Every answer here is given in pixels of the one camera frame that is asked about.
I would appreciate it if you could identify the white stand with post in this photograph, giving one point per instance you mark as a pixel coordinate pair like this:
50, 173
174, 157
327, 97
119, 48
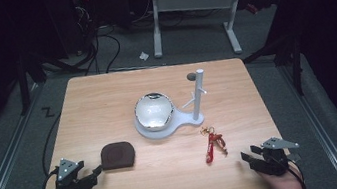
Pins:
194, 99

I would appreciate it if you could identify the white desk with metal legs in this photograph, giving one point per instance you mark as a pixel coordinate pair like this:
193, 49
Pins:
191, 1

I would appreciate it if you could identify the white paper scrap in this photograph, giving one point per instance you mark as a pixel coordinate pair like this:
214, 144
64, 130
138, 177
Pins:
144, 56

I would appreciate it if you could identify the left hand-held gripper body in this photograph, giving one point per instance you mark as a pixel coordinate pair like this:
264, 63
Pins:
69, 185

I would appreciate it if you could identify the shiny silver bowl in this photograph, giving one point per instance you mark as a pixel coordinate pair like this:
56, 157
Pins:
154, 112

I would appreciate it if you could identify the brown leather pouch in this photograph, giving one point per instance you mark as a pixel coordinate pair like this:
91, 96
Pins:
117, 155

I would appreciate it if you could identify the black metal stand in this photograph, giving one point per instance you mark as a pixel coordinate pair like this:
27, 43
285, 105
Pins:
23, 82
285, 53

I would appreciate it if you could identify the person's right hand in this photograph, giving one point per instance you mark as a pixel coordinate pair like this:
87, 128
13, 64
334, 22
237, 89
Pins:
286, 184

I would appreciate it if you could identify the small dark round disc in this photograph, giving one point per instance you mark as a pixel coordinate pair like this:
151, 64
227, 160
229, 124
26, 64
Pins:
191, 77

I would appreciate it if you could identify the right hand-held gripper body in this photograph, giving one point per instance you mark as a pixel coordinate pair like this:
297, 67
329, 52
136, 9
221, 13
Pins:
277, 159

